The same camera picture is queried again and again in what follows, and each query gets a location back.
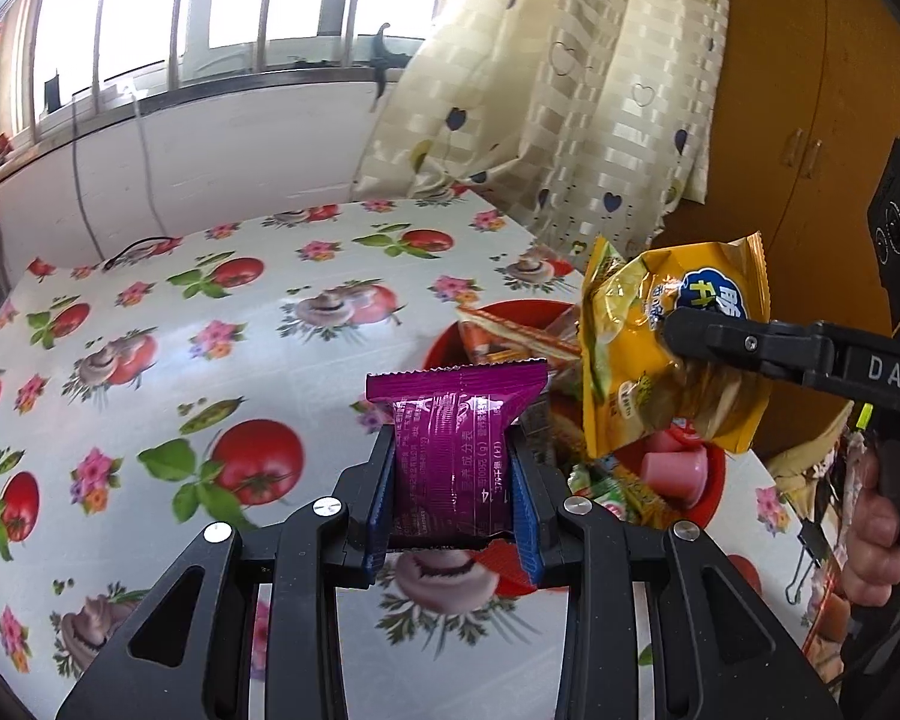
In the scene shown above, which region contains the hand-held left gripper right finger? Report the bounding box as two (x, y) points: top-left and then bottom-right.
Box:
(508, 431), (845, 720)

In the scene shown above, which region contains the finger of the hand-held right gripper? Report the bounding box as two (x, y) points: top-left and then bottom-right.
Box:
(660, 306), (841, 391)

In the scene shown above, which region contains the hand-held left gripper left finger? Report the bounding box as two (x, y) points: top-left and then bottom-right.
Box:
(56, 426), (397, 720)

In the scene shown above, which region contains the purple snack packet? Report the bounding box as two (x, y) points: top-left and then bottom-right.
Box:
(365, 360), (550, 552)

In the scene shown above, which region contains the yellow chip bag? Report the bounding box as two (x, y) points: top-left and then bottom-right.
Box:
(579, 234), (775, 458)

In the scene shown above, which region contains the red plastic basket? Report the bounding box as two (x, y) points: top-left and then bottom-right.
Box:
(425, 300), (727, 533)

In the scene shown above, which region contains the person's right hand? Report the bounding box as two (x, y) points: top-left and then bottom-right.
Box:
(844, 439), (900, 608)

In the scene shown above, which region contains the green pea snack packet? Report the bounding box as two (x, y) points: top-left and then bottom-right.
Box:
(568, 465), (631, 522)

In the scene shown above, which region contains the gold long snack packet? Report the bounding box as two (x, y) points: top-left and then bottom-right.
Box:
(615, 465), (687, 533)

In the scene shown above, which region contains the fruit printed tablecloth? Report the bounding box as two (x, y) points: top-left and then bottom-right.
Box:
(0, 199), (856, 720)

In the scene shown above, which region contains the pink jelly cup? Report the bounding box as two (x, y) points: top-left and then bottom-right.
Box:
(640, 448), (710, 509)

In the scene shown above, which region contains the black binder clip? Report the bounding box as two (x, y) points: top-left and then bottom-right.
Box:
(784, 521), (833, 605)

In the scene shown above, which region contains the orange triangular snack bag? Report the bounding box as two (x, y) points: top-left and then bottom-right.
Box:
(456, 305), (582, 361)

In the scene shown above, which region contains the cream heart print curtain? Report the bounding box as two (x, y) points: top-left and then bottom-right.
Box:
(352, 0), (732, 256)

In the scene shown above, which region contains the black hook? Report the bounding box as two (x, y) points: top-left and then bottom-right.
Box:
(370, 22), (406, 102)

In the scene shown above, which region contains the barred window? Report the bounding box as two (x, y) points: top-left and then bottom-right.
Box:
(0, 0), (466, 158)

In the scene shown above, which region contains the white cable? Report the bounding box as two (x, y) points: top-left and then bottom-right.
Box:
(124, 86), (170, 241)

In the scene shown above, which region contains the black cable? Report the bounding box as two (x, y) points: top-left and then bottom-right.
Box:
(71, 97), (185, 271)

